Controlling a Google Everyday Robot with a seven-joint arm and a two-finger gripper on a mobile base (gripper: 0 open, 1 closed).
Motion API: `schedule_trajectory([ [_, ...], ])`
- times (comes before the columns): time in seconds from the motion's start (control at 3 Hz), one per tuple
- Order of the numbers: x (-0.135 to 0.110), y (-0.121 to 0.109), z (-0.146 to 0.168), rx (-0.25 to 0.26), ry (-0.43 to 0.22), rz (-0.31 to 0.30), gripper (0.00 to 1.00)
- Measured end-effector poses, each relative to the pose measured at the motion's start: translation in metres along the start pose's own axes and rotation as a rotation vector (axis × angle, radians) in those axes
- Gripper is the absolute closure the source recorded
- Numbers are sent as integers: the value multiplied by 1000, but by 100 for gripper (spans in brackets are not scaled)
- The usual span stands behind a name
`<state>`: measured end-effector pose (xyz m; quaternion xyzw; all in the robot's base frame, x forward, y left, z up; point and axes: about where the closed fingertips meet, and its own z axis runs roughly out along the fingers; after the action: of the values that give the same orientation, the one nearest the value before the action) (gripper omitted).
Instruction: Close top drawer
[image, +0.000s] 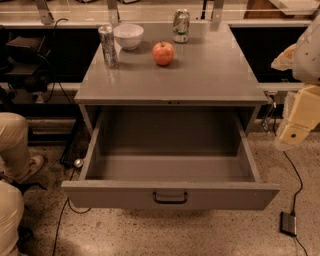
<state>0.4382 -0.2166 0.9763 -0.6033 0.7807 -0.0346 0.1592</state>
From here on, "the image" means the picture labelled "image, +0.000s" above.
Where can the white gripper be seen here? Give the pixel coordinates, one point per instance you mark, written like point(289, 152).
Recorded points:
point(308, 60)

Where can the grey top drawer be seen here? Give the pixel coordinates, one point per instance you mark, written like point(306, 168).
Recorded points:
point(134, 153)

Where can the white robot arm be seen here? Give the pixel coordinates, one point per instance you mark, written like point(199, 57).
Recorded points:
point(301, 112)

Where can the grey metal cabinet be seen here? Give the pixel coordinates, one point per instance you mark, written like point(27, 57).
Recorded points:
point(208, 70)

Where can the green white soda can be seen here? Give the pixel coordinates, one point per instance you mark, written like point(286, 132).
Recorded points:
point(181, 22)

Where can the red apple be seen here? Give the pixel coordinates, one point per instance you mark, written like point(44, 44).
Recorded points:
point(163, 53)

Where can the black power adapter box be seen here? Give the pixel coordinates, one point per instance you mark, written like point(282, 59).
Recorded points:
point(288, 224)

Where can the white bowl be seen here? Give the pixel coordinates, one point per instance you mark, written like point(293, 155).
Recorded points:
point(128, 36)

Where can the tall silver can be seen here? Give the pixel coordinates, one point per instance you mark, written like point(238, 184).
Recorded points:
point(108, 46)

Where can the small silver round object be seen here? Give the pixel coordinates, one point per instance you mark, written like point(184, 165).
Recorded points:
point(78, 163)

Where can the dark equipment at left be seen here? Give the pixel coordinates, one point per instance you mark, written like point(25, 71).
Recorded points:
point(25, 65)

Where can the white sneaker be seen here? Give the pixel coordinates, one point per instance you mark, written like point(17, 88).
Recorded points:
point(35, 165)

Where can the person's beige trouser leg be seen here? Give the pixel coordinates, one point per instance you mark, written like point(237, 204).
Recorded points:
point(13, 145)

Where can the black drawer handle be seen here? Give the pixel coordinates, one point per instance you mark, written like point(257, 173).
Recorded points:
point(170, 199)

